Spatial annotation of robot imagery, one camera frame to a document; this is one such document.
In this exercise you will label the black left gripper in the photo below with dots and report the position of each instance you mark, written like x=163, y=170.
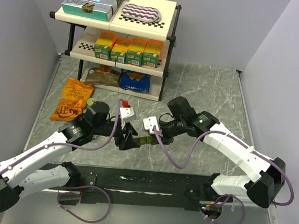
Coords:
x=127, y=142

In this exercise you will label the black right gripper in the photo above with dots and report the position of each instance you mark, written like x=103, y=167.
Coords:
x=165, y=139

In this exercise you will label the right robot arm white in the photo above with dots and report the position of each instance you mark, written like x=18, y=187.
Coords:
x=263, y=177

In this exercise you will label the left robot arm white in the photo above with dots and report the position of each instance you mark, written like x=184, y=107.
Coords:
x=23, y=175

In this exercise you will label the green lidded jar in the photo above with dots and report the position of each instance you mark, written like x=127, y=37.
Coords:
x=91, y=101

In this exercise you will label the blue Doritos bag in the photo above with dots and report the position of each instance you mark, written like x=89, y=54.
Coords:
x=135, y=81

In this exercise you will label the cassava chips bag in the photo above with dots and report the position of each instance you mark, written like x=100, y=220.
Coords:
x=103, y=75

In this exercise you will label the orange honey dijon chip bag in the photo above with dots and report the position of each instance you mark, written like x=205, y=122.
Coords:
x=73, y=100

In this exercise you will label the beige black shelf rack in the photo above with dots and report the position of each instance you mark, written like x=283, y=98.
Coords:
x=84, y=32

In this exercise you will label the green scrub daddy box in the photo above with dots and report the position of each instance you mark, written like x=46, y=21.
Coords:
x=152, y=53
x=104, y=45
x=135, y=51
x=118, y=52

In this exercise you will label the teal RiO box front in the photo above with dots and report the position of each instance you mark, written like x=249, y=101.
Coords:
x=87, y=9

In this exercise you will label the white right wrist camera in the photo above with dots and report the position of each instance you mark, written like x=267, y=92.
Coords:
x=151, y=123

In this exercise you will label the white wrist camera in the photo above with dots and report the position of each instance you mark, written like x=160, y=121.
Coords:
x=127, y=115
x=151, y=123

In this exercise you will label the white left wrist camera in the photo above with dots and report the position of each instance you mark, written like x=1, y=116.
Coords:
x=127, y=115

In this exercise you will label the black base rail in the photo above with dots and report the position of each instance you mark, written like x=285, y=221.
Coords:
x=142, y=187

